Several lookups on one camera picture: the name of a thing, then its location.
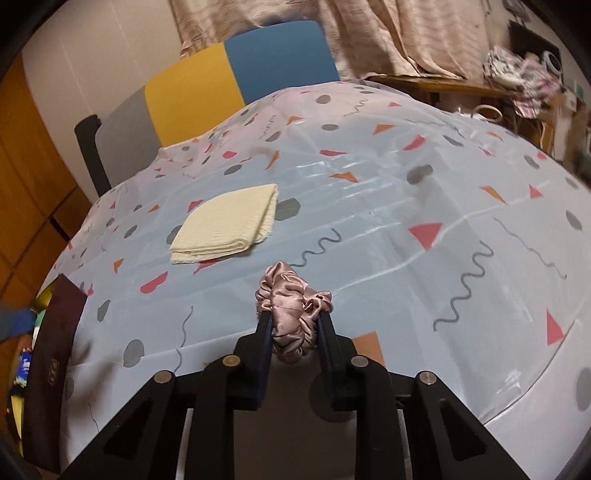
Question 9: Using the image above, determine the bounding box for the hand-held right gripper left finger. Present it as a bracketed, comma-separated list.
[60, 313, 274, 480]

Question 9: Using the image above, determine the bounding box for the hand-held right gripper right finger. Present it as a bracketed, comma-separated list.
[318, 313, 532, 480]

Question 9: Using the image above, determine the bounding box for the pink satin scrunchie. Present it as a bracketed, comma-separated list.
[256, 261, 333, 361]

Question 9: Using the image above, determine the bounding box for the dark red gold-lined box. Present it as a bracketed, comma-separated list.
[21, 272, 88, 474]

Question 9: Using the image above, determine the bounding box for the cream folded cloth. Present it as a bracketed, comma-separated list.
[169, 183, 280, 265]

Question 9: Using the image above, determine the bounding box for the patterned light blue tablecloth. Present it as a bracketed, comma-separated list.
[34, 78, 591, 462]

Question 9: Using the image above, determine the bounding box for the grey yellow blue chair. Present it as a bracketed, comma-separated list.
[75, 20, 340, 197]

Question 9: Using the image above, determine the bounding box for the wooden desk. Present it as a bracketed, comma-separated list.
[365, 74, 568, 153]

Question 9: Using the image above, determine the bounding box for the wooden wardrobe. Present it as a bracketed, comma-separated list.
[0, 53, 93, 296]

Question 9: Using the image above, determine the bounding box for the beige patterned curtain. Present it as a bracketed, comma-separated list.
[168, 0, 509, 79]

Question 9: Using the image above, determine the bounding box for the pile of patterned clothes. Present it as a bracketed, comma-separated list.
[482, 45, 561, 118]

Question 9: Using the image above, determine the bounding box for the black screen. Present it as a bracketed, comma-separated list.
[508, 19, 563, 65]

